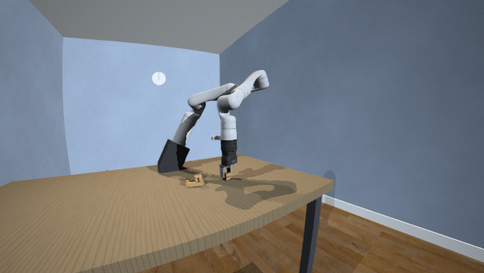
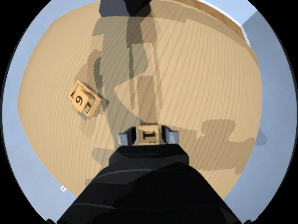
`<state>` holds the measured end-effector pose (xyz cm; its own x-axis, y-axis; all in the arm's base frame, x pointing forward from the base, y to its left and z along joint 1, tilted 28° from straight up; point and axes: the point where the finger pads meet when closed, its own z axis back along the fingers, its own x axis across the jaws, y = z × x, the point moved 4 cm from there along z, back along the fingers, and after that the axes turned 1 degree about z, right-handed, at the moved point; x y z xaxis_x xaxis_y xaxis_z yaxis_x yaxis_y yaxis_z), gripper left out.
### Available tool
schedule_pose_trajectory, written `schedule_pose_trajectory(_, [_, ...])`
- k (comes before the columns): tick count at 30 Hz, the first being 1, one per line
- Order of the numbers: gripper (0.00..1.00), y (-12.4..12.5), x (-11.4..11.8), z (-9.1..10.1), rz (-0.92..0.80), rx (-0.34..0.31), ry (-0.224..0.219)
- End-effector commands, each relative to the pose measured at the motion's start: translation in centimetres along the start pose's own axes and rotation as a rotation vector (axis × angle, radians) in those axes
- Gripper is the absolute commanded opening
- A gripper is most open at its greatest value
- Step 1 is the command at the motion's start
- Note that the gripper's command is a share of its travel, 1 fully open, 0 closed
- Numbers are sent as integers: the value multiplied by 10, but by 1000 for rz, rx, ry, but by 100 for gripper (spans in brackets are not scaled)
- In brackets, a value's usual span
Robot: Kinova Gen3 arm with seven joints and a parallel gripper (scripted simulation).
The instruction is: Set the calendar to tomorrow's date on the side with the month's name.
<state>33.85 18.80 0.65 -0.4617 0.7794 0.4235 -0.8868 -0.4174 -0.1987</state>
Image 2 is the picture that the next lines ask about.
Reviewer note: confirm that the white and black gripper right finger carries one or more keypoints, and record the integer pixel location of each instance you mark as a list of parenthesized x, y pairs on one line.
[(169, 136)]

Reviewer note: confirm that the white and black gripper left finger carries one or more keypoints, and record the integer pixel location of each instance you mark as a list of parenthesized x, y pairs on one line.
[(128, 137)]

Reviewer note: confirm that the small tan wooden cube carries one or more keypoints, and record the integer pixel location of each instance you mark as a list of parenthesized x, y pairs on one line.
[(149, 133), (83, 101)]

